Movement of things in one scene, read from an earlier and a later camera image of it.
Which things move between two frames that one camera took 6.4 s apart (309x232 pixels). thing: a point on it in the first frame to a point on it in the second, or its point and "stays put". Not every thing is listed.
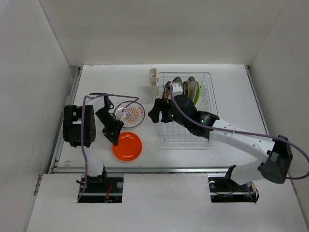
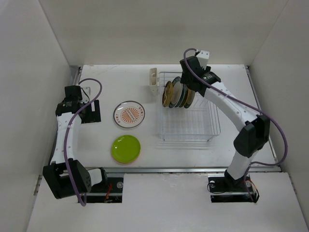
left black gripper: x=112 y=133 to x=93 y=116
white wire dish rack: x=172 y=131 stays put
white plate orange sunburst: x=133 y=116 stays put
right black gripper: x=160 y=104 to x=183 y=79
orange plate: x=129 y=146 to x=132 y=162
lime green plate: x=197 y=94 to x=125 y=149
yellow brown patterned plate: x=166 y=90 stays put
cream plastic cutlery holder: x=152 y=81 stays put
